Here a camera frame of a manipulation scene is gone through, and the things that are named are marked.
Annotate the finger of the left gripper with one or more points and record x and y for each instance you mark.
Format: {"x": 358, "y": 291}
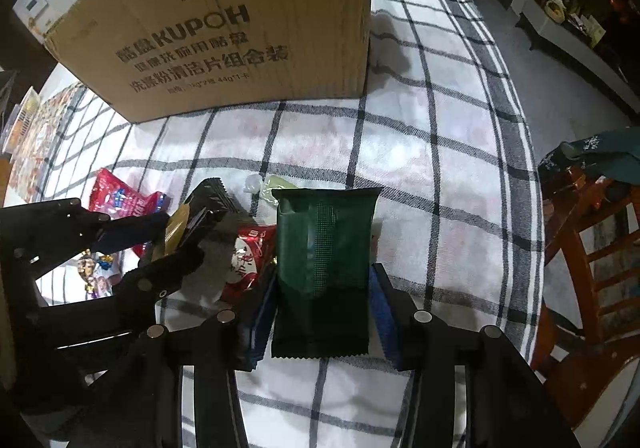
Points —
{"x": 200, "y": 270}
{"x": 117, "y": 235}

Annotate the dark green snack packet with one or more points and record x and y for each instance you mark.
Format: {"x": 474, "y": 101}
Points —
{"x": 323, "y": 256}

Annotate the white tv cabinet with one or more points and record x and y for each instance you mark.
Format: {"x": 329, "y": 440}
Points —
{"x": 549, "y": 36}

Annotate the black gold snack packet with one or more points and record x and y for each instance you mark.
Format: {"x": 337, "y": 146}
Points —
{"x": 209, "y": 212}

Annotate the shiny candies cluster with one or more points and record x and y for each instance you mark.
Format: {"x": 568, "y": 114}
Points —
{"x": 100, "y": 273}

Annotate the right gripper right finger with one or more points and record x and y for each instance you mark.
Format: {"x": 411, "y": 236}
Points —
{"x": 505, "y": 403}

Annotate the patterned floral table mat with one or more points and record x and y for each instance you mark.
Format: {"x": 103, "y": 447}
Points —
{"x": 34, "y": 132}

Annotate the red white snack packet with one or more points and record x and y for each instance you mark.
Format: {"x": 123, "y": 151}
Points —
{"x": 253, "y": 250}

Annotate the small green wrapped candy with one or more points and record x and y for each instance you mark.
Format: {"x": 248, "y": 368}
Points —
{"x": 264, "y": 187}

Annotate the green cloth on chair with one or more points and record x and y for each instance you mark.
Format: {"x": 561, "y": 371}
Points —
{"x": 612, "y": 154}

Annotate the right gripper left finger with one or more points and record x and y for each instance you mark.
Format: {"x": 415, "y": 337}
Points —
{"x": 235, "y": 339}

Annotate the black white checked tablecloth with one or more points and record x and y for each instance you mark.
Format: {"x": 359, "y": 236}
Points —
{"x": 440, "y": 130}

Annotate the brown cardboard box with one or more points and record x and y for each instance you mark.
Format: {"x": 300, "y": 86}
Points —
{"x": 153, "y": 58}

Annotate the red wooden chair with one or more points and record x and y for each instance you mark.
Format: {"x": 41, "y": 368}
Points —
{"x": 579, "y": 364}

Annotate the red berry snack packet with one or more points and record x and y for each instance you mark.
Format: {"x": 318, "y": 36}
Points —
{"x": 116, "y": 199}

